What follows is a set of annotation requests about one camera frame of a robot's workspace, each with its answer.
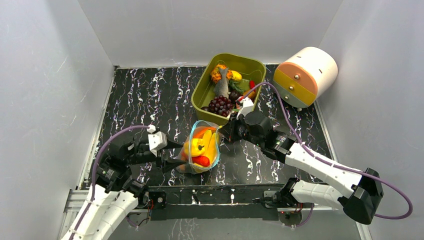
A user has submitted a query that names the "yellow banana toy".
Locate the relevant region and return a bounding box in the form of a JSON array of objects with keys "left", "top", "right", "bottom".
[{"left": 191, "top": 127, "right": 219, "bottom": 174}]

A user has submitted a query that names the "yellow bell pepper toy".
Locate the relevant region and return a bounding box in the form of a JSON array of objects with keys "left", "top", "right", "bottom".
[{"left": 183, "top": 138, "right": 206, "bottom": 157}]

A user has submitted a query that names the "clear zip top bag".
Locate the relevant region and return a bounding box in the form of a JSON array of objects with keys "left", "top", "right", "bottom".
[{"left": 175, "top": 119, "right": 222, "bottom": 175}]

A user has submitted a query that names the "red chili toy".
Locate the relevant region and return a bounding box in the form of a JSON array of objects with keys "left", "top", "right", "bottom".
[{"left": 191, "top": 155, "right": 211, "bottom": 168}]

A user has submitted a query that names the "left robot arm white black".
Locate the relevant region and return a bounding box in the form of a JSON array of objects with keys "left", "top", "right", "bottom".
[{"left": 61, "top": 131, "right": 183, "bottom": 240}]

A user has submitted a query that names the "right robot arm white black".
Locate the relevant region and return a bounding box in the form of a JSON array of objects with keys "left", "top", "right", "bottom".
[{"left": 218, "top": 111, "right": 384, "bottom": 225}]

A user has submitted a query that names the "purple grape bunch toy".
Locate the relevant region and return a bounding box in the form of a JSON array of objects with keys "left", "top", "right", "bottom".
[{"left": 206, "top": 95, "right": 235, "bottom": 117}]

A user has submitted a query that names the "dark plum toy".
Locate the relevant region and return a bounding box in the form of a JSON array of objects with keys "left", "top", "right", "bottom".
[
  {"left": 201, "top": 106, "right": 210, "bottom": 112},
  {"left": 228, "top": 90, "right": 242, "bottom": 104}
]

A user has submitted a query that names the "small orange fruit toy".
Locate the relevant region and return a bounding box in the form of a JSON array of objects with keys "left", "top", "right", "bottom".
[{"left": 248, "top": 90, "right": 257, "bottom": 102}]

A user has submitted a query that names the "grey fish toy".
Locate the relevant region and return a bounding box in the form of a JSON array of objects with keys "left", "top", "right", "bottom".
[{"left": 213, "top": 68, "right": 230, "bottom": 98}]

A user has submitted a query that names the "green leafy vegetable toy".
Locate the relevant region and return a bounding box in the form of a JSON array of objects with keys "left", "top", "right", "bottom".
[{"left": 229, "top": 79, "right": 251, "bottom": 95}]

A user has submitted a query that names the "yellow lemon toy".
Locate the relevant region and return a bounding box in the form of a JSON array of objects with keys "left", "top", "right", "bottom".
[{"left": 230, "top": 70, "right": 243, "bottom": 83}]

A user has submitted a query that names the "olive green plastic bin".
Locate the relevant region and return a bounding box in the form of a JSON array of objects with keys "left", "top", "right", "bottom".
[{"left": 191, "top": 53, "right": 267, "bottom": 125}]

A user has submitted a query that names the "round pastel drawer cabinet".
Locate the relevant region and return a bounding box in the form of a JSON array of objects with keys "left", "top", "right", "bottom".
[{"left": 271, "top": 46, "right": 338, "bottom": 109}]

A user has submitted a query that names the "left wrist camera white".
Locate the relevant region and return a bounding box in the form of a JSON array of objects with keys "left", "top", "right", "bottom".
[{"left": 147, "top": 125, "right": 168, "bottom": 157}]

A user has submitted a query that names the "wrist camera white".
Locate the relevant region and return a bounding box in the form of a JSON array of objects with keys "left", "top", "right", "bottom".
[
  {"left": 236, "top": 97, "right": 254, "bottom": 120},
  {"left": 147, "top": 125, "right": 168, "bottom": 157}
]

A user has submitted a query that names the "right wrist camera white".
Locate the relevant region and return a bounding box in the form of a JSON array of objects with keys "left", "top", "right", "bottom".
[{"left": 236, "top": 97, "right": 254, "bottom": 120}]

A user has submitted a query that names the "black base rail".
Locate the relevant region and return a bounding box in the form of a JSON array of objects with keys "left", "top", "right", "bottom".
[{"left": 67, "top": 183, "right": 332, "bottom": 222}]

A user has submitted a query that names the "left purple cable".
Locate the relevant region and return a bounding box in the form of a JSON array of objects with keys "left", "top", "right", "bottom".
[{"left": 67, "top": 124, "right": 152, "bottom": 240}]

